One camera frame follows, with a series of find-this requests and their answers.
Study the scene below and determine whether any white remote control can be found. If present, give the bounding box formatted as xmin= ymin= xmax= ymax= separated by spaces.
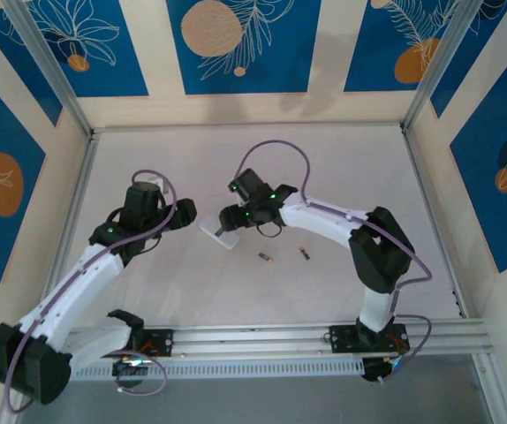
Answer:
xmin=199 ymin=215 xmax=242 ymax=252

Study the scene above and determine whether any black controller board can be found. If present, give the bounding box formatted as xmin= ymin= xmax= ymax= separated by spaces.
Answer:
xmin=111 ymin=357 xmax=148 ymax=390
xmin=361 ymin=356 xmax=407 ymax=384

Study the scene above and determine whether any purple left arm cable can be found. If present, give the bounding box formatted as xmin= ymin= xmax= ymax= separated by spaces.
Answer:
xmin=4 ymin=170 xmax=179 ymax=414

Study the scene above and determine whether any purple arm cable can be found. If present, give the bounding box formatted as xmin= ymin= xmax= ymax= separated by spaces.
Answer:
xmin=235 ymin=140 xmax=434 ymax=385
xmin=4 ymin=170 xmax=179 ymax=414

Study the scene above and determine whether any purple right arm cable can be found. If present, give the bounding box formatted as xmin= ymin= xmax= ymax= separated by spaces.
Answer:
xmin=235 ymin=140 xmax=434 ymax=385

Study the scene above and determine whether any aluminium table side rail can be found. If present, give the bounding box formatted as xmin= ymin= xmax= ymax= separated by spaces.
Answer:
xmin=34 ymin=130 xmax=102 ymax=330
xmin=399 ymin=125 xmax=470 ymax=320

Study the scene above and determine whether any aluminium mounting rail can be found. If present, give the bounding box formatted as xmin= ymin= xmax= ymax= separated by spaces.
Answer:
xmin=65 ymin=318 xmax=494 ymax=360

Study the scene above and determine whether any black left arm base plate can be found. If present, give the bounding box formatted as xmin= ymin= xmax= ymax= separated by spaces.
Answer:
xmin=140 ymin=329 xmax=175 ymax=358

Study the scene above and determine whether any grey slotted cable duct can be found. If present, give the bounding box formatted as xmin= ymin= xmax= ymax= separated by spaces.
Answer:
xmin=70 ymin=358 xmax=365 ymax=383

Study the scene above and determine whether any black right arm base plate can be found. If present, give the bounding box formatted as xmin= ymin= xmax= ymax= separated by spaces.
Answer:
xmin=329 ymin=323 xmax=410 ymax=354

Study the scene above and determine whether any aluminium frame post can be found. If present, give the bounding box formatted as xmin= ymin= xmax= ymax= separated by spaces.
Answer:
xmin=401 ymin=0 xmax=507 ymax=133
xmin=4 ymin=0 xmax=95 ymax=139
xmin=472 ymin=352 xmax=507 ymax=424

